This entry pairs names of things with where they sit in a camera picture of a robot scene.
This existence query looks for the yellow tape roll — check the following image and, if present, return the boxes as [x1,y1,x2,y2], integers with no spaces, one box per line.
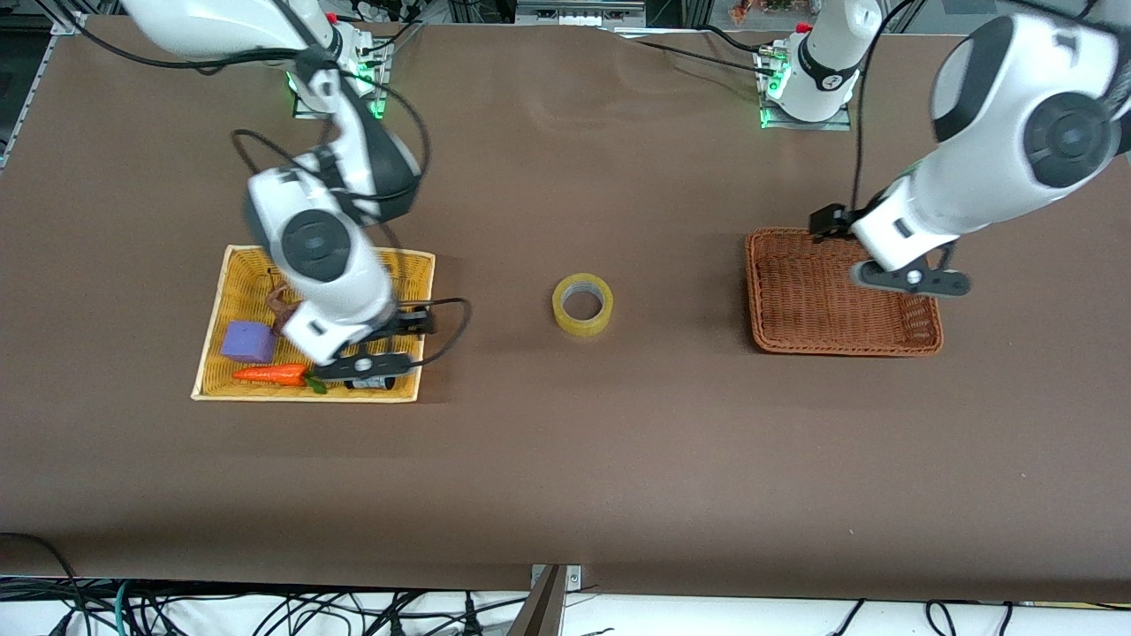
[552,273,615,337]

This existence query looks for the brown toy figure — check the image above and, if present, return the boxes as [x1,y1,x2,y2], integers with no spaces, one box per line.
[265,283,306,337]

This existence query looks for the orange toy carrot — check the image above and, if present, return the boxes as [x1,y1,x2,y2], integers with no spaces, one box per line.
[232,362,330,395]

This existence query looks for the purple foam block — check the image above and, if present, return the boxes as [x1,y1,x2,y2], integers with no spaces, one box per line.
[220,321,277,365]

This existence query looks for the brown wicker basket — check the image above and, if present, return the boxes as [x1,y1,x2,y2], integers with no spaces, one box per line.
[745,228,945,358]

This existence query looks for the yellow wicker basket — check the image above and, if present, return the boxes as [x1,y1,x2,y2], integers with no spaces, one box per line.
[191,245,436,404]

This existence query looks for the brown table cover sheet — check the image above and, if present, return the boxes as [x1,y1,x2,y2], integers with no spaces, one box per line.
[0,16,1131,606]

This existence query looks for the orange background object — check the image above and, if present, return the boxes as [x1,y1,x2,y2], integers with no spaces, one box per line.
[729,0,801,23]

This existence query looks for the dark metal bar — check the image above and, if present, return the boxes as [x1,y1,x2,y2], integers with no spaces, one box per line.
[505,565,568,636]

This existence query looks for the grey metal box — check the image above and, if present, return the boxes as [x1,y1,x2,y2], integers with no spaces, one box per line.
[515,0,648,27]

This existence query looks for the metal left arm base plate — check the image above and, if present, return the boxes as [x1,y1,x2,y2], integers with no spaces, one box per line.
[758,44,854,132]

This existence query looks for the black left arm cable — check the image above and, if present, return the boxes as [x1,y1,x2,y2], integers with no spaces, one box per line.
[851,0,920,213]

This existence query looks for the short black table cable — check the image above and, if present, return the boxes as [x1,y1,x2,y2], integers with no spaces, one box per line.
[702,25,774,52]

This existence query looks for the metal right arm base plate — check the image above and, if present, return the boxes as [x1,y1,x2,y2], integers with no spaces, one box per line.
[292,35,390,120]

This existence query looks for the long black table cable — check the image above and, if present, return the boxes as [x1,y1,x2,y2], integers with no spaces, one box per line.
[601,26,778,73]

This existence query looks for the small metal bracket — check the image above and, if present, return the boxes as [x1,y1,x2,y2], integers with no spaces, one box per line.
[530,564,584,591]

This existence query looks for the black arched floor cable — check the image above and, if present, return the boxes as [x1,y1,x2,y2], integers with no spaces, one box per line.
[0,533,89,636]

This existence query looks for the aluminium frame rail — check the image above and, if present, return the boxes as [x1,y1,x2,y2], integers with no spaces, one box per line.
[40,0,120,36]

